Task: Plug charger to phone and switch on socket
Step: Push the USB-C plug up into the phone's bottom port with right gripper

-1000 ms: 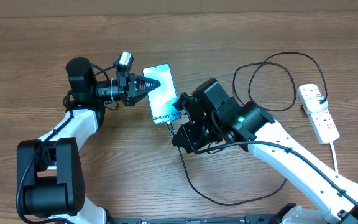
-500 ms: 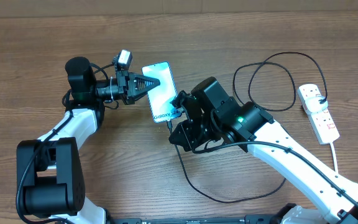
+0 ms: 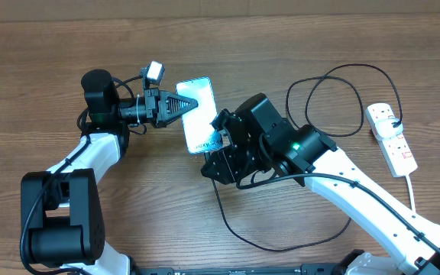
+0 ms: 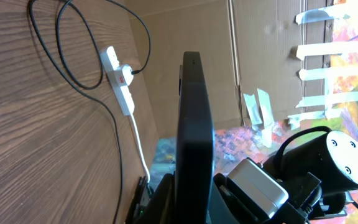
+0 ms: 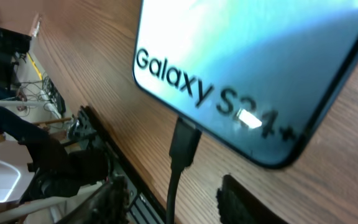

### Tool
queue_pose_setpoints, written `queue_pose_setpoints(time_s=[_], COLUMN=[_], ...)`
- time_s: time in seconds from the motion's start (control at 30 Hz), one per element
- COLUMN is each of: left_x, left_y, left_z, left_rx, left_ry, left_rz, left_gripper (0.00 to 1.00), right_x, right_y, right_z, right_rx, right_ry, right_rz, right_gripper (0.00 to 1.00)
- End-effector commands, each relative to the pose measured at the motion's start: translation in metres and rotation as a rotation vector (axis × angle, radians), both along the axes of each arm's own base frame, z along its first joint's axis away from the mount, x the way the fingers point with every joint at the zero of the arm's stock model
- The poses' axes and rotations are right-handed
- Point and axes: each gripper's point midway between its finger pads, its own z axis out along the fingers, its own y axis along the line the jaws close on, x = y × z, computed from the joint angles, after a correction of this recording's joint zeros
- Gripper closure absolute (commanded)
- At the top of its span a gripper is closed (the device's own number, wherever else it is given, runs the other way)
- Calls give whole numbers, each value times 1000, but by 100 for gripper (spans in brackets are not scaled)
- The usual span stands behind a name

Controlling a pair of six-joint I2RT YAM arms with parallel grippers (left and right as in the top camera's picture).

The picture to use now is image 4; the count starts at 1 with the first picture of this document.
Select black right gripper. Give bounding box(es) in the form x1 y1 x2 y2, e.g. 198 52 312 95
213 173 322 224

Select Samsung Galaxy smartphone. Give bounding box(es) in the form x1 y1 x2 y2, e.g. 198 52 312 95
173 52 214 223

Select black USB charging cable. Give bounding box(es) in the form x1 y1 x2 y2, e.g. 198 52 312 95
27 0 152 224

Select white USB charger adapter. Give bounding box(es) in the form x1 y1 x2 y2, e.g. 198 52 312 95
114 64 134 86

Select white power strip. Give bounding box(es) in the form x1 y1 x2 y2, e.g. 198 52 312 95
99 46 135 116

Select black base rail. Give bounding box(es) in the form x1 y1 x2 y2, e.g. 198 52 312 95
124 177 154 224

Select white power strip cord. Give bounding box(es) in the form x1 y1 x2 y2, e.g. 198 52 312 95
129 113 151 184

